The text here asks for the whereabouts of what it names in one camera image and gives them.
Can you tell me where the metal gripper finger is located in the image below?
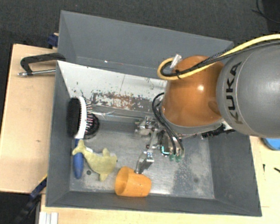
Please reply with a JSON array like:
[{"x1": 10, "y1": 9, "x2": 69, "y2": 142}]
[
  {"x1": 134, "y1": 114, "x2": 156, "y2": 137},
  {"x1": 134, "y1": 150, "x2": 156, "y2": 176}
]

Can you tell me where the orange plastic cup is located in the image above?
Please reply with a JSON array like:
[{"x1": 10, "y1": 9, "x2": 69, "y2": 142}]
[{"x1": 113, "y1": 165, "x2": 154, "y2": 200}]

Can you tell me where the pale yellow toy dolphin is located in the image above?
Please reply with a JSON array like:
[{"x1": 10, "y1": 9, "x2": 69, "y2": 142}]
[{"x1": 68, "y1": 138, "x2": 120, "y2": 183}]

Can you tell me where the grey metal bin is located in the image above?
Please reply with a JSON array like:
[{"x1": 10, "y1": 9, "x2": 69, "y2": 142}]
[{"x1": 36, "y1": 10, "x2": 280, "y2": 224}]

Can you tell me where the pale wood board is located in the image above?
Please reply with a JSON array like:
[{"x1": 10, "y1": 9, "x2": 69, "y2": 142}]
[{"x1": 0, "y1": 42, "x2": 64, "y2": 198}]

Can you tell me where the white brush with blue handle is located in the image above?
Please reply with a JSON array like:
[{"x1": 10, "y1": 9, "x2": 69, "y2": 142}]
[{"x1": 58, "y1": 95, "x2": 104, "y2": 181}]

